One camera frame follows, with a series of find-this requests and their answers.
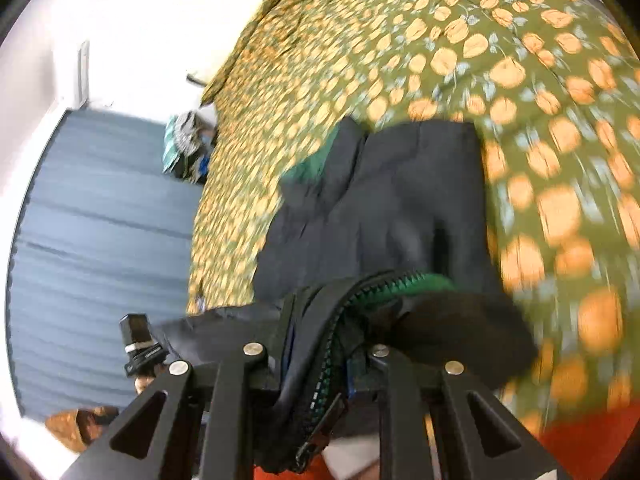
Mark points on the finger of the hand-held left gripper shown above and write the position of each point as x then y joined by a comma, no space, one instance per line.
142,345

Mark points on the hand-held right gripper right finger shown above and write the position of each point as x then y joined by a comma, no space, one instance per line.
400,385

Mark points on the black puffer jacket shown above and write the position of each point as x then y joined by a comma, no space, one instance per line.
400,200

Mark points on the white air conditioner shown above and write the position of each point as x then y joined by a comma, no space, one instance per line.
84,75

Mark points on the pile of clothes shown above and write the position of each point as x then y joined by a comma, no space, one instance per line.
187,141

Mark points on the green orange floral quilt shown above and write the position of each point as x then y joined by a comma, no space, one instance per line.
550,110

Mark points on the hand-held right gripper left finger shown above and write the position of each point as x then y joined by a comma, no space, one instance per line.
240,377

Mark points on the blue curtain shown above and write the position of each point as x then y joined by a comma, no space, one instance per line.
100,235

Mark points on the brown orange patterned object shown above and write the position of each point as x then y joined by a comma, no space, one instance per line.
80,427

